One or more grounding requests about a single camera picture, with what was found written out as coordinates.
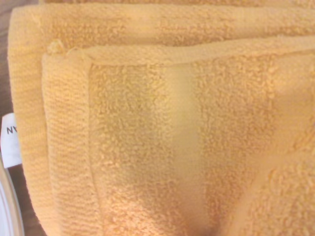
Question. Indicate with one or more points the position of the yellow terry cloth towel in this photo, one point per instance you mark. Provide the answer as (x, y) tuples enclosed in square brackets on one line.
[(172, 127)]

